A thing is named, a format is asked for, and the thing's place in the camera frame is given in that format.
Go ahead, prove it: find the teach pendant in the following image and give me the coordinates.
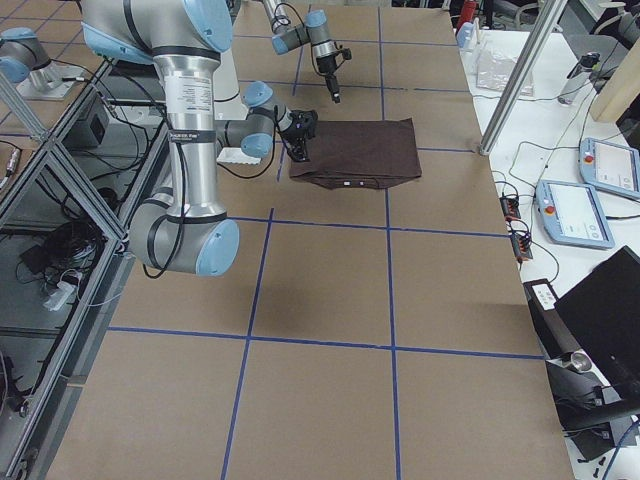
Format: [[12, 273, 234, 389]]
[[578, 138, 639, 200], [535, 180, 615, 250]]

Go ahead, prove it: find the red cylinder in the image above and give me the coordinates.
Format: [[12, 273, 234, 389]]
[[458, 0, 477, 28]]

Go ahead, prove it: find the silver plastic bag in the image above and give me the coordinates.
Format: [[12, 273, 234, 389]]
[[476, 50, 518, 92]]

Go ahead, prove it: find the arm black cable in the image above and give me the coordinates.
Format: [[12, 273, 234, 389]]
[[269, 3, 351, 76], [141, 104, 291, 280]]

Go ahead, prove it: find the far teach pendant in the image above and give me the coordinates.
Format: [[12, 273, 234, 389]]
[[578, 138, 639, 200]]

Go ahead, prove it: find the brown t-shirt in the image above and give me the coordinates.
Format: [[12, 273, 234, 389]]
[[289, 118, 422, 189]]

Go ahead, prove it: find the aluminium frame post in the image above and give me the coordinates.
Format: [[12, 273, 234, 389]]
[[478, 0, 568, 156]]

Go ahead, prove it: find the white pedestal column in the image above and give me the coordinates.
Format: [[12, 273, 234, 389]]
[[213, 0, 261, 166]]

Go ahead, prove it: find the orange terminal block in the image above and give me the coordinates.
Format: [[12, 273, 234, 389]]
[[499, 196, 521, 221], [510, 231, 533, 263]]

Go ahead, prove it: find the near teach pendant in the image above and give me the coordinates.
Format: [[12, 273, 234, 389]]
[[535, 180, 615, 250]]

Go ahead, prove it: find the metal water bottle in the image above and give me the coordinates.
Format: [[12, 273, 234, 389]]
[[557, 52, 601, 105]]

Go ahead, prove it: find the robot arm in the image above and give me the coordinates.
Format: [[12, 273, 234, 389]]
[[262, 1, 352, 104], [82, 1, 318, 276]]

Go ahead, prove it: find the black box with label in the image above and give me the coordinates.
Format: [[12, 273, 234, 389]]
[[523, 279, 581, 362]]

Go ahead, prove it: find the white power strip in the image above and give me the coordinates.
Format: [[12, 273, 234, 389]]
[[43, 280, 75, 311]]

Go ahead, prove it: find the black monitor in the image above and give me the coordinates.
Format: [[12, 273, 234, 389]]
[[544, 244, 640, 464]]

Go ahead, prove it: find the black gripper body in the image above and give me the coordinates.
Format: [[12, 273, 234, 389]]
[[316, 55, 338, 79], [286, 119, 313, 147]]

